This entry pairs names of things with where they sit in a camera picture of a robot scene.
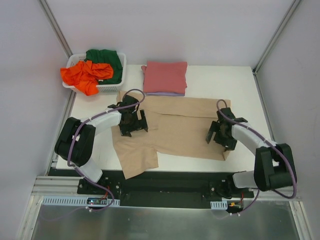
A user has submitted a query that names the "white plastic basket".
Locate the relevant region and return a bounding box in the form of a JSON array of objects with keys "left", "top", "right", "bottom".
[{"left": 60, "top": 49, "right": 127, "bottom": 96}]

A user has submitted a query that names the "left white cable duct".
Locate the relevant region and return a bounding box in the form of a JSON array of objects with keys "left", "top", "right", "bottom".
[{"left": 42, "top": 196, "right": 120, "bottom": 208}]

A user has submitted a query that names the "orange t shirt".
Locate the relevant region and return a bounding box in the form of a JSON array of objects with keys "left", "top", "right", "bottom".
[{"left": 60, "top": 60, "right": 114, "bottom": 96}]

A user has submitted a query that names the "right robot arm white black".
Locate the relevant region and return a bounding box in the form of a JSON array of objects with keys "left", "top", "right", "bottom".
[{"left": 205, "top": 107, "right": 297, "bottom": 199}]

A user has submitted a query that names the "pink folded t shirt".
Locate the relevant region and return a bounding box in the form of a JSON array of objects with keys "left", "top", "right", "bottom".
[{"left": 141, "top": 61, "right": 188, "bottom": 94}]

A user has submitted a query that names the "right white cable duct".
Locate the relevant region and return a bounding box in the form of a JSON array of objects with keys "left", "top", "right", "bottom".
[{"left": 210, "top": 200, "right": 228, "bottom": 211}]

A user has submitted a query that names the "beige t shirt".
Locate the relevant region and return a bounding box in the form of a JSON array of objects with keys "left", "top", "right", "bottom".
[{"left": 111, "top": 96, "right": 230, "bottom": 179}]

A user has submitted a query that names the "lavender folded t shirt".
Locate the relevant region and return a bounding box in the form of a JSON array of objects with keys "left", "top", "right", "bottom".
[{"left": 145, "top": 92, "right": 185, "bottom": 97}]

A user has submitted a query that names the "aluminium frame post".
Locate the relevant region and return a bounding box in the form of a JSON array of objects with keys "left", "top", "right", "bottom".
[
  {"left": 38, "top": 0, "right": 73, "bottom": 58},
  {"left": 252, "top": 0, "right": 303, "bottom": 76}
]

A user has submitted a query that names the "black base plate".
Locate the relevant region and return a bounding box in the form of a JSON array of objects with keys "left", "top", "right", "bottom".
[{"left": 47, "top": 167, "right": 287, "bottom": 208}]

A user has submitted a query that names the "white cable duct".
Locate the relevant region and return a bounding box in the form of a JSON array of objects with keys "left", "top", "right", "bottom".
[
  {"left": 210, "top": 200, "right": 228, "bottom": 211},
  {"left": 42, "top": 196, "right": 120, "bottom": 208}
]

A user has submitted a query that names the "left aluminium frame post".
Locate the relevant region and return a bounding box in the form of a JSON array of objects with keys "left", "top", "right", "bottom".
[{"left": 38, "top": 0, "right": 73, "bottom": 58}]

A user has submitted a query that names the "right aluminium frame post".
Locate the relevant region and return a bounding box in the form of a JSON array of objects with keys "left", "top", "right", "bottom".
[{"left": 252, "top": 0, "right": 303, "bottom": 76}]

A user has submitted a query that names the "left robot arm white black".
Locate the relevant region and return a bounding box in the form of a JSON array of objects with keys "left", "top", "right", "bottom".
[{"left": 54, "top": 93, "right": 148, "bottom": 196}]

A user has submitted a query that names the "green t shirt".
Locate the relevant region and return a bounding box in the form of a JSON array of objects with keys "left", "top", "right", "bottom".
[{"left": 84, "top": 48, "right": 123, "bottom": 86}]

